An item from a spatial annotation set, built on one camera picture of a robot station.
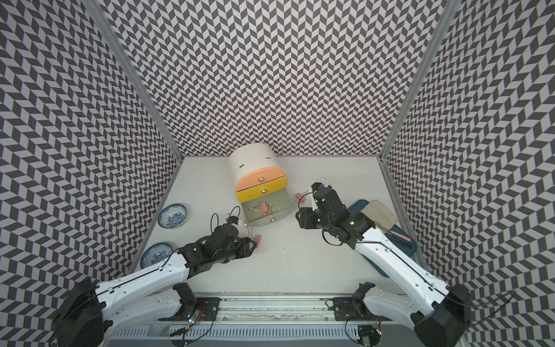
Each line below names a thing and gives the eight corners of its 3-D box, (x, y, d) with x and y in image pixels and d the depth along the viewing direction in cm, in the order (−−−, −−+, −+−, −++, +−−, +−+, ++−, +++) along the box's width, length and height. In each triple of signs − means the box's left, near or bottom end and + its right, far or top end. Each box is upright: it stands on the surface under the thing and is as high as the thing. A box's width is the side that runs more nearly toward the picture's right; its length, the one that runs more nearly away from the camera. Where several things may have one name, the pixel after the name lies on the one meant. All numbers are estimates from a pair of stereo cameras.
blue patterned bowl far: (161, 229, 94) (154, 223, 90) (168, 210, 100) (163, 204, 96) (183, 229, 94) (178, 223, 90) (190, 210, 100) (185, 204, 96)
